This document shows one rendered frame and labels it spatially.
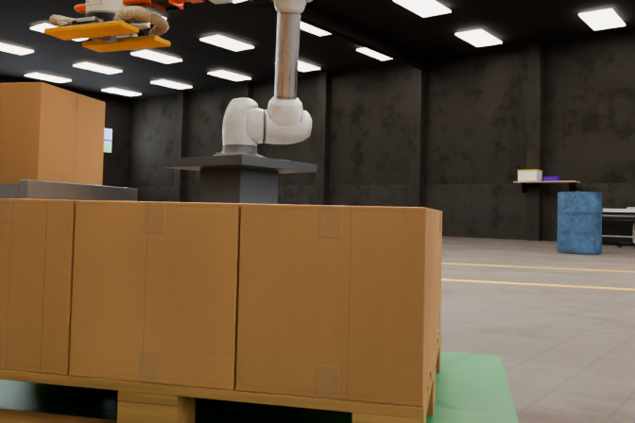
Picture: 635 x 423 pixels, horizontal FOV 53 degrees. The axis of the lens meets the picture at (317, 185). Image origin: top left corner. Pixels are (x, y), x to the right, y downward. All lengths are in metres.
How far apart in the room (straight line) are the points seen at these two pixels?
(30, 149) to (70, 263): 0.87
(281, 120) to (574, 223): 7.78
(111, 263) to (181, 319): 0.21
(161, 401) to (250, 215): 0.45
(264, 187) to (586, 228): 7.82
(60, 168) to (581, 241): 8.65
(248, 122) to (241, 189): 0.31
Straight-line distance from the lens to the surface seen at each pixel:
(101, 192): 2.56
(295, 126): 2.87
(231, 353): 1.43
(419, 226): 1.32
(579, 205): 10.23
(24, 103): 2.42
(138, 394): 1.54
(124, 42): 2.56
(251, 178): 2.80
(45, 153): 2.40
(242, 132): 2.86
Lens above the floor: 0.53
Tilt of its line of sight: 2 degrees up
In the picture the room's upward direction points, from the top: 1 degrees clockwise
